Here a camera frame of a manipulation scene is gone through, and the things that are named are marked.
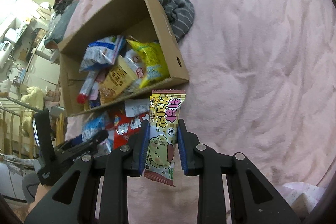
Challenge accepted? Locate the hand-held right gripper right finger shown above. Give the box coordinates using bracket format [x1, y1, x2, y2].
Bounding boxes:
[177, 119, 302, 224]

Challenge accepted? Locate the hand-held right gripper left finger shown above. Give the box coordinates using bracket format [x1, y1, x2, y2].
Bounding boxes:
[24, 123, 150, 224]

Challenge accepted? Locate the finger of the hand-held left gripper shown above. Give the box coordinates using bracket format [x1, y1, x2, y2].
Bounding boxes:
[64, 130, 109, 151]

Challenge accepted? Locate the cream wafer bar packet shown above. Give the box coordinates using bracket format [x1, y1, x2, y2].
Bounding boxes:
[143, 90, 187, 187]

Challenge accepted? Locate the pile of mixed snacks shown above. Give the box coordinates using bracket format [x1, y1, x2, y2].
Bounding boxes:
[79, 98, 151, 157]

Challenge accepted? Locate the red-end stick packet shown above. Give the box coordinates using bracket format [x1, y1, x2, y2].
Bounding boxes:
[77, 69, 104, 105]

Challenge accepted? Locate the blue white snack bag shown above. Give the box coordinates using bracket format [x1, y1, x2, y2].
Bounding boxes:
[79, 35, 125, 73]

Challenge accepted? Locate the yellow snack bag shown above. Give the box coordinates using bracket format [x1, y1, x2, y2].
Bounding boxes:
[126, 39, 171, 90]

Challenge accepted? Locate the cardboard box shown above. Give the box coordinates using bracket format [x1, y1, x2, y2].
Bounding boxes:
[57, 0, 190, 117]

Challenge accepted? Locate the person's left forearm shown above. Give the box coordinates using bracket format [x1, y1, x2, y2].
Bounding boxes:
[25, 174, 57, 216]

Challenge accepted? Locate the wooden drying rack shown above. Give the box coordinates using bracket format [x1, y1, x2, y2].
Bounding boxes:
[0, 93, 65, 159]

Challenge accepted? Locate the white storage unit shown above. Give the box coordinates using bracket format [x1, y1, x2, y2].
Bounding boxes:
[0, 161, 27, 201]

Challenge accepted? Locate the pale yellow plush blanket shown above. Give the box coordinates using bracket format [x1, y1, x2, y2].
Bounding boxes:
[20, 86, 45, 135]

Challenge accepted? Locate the white cabinet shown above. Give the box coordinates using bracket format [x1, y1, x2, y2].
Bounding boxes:
[25, 61, 61, 88]

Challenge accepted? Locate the white kitchen appliance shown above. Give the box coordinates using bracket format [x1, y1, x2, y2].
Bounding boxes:
[0, 40, 13, 68]

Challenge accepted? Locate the pink blanket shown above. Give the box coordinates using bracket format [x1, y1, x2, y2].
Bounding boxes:
[25, 0, 336, 224]

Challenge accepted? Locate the pink patterned pillow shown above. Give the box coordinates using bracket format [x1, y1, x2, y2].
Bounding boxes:
[278, 182, 328, 216]

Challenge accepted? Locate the grey striped cloth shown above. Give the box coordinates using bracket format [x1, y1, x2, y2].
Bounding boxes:
[154, 0, 196, 43]

